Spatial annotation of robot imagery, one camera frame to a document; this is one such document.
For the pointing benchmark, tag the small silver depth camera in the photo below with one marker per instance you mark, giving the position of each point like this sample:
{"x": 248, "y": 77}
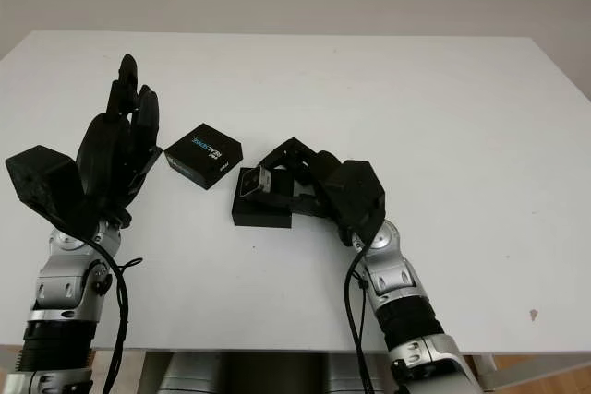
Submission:
{"x": 253, "y": 182}

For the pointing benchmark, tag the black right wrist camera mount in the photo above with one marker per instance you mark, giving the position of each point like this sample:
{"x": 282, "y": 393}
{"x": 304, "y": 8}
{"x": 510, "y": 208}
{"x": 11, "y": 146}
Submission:
{"x": 358, "y": 195}

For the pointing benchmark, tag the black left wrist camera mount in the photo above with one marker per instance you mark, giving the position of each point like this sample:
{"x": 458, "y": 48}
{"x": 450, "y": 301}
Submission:
{"x": 41, "y": 182}

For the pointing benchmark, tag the black RealSense box lid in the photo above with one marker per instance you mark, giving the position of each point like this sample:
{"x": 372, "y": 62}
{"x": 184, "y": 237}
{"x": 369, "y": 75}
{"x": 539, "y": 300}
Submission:
{"x": 203, "y": 154}

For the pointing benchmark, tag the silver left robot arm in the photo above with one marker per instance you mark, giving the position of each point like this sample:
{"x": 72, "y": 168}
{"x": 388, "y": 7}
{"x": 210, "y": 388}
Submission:
{"x": 60, "y": 283}

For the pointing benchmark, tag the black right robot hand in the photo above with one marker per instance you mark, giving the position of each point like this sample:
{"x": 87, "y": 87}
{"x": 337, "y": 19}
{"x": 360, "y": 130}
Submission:
{"x": 323, "y": 168}

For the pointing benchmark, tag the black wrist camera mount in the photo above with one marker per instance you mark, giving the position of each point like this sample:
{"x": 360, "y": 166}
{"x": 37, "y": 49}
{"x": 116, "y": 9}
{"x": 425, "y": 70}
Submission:
{"x": 41, "y": 182}
{"x": 358, "y": 195}

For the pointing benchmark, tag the black box base foam insert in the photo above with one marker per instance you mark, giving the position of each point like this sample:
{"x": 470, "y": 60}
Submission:
{"x": 261, "y": 216}

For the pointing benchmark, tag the silver black robot torso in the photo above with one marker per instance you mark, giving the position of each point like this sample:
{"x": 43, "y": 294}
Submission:
{"x": 277, "y": 373}

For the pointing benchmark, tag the white table leg frame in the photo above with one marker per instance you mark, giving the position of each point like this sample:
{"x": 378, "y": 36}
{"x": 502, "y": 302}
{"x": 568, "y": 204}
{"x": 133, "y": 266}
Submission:
{"x": 489, "y": 371}

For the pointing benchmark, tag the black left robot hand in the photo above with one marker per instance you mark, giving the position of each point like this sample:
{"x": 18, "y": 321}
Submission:
{"x": 106, "y": 154}

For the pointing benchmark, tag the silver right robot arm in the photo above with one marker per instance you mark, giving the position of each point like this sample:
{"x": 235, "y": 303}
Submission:
{"x": 392, "y": 274}

